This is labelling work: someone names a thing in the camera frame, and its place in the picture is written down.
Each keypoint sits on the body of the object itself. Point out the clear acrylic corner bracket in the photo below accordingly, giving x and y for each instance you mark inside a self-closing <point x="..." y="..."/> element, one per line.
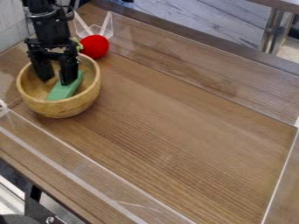
<point x="86" y="30"/>

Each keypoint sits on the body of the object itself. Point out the black table frame leg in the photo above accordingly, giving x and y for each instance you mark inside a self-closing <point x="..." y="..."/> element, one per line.
<point x="35" y="210"/>

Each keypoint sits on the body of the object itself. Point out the clear acrylic front barrier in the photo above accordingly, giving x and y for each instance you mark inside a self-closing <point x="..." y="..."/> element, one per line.
<point x="98" y="195"/>

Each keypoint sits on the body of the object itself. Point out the red toy radish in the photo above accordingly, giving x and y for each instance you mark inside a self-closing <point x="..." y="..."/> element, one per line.
<point x="94" y="46"/>

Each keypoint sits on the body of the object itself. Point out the brown wooden bowl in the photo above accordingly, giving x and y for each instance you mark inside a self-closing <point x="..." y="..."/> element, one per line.
<point x="33" y="90"/>

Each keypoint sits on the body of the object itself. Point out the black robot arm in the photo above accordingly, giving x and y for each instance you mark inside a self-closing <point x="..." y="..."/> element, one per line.
<point x="43" y="5"/>

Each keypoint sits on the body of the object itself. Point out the green rectangular block stick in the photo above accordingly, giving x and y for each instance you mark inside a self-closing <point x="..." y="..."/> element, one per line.
<point x="62" y="92"/>

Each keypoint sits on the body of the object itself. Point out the metal table leg background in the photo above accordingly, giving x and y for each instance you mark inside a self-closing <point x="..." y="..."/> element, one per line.
<point x="278" y="26"/>

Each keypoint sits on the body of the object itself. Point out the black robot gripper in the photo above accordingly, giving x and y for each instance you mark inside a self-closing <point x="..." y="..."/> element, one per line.
<point x="52" y="43"/>

